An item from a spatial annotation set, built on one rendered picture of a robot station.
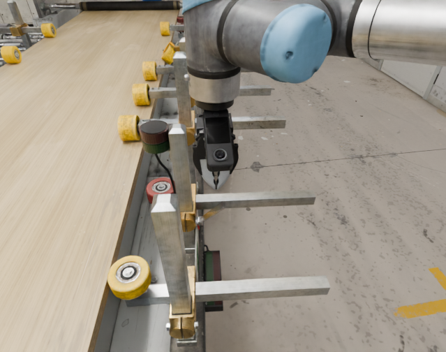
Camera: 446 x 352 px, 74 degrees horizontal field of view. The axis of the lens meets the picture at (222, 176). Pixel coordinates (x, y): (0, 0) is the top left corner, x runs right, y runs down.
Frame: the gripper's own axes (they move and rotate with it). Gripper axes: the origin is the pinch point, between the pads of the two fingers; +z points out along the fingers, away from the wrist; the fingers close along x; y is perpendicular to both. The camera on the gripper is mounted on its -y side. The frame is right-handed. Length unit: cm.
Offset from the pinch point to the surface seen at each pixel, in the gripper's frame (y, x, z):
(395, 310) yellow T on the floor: 17, -86, 99
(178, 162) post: 5.0, 8.1, -3.2
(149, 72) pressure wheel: 82, 26, 5
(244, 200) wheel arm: 9.3, -7.9, 13.6
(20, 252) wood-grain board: -7.8, 41.5, 9.4
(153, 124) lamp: 7.6, 12.6, -11.3
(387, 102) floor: 239, -194, 99
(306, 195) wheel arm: 10.2, -25.0, 13.3
